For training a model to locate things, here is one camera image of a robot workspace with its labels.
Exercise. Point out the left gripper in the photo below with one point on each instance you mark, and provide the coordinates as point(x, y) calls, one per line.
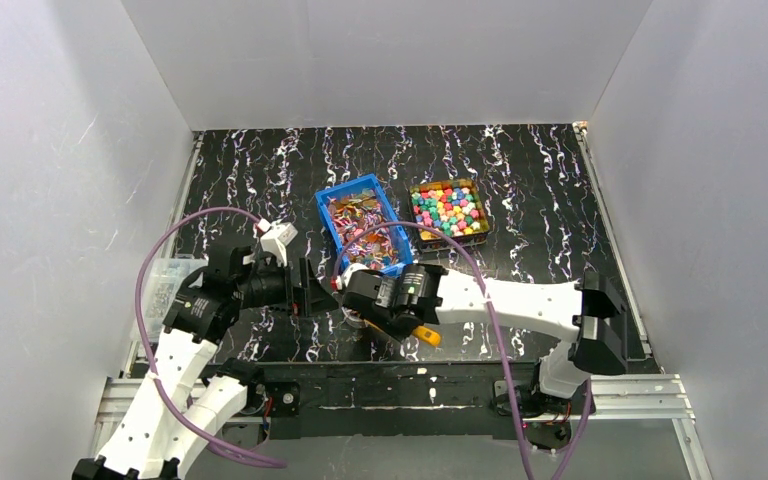
point(297, 285)

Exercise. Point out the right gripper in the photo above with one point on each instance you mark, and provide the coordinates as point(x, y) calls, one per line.
point(359, 295)

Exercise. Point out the blue plastic candy bin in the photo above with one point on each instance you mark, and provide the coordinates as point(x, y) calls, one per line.
point(347, 209)

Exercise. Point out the square tin of colourful candies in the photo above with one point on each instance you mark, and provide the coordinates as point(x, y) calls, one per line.
point(454, 207)

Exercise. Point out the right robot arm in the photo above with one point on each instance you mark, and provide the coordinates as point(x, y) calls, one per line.
point(587, 317)

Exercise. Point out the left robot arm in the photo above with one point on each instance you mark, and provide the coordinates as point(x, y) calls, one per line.
point(165, 430)

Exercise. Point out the clear plastic box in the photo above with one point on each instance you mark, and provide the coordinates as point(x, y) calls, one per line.
point(161, 284)

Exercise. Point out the aluminium frame rail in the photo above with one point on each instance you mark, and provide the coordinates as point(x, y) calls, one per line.
point(441, 399)

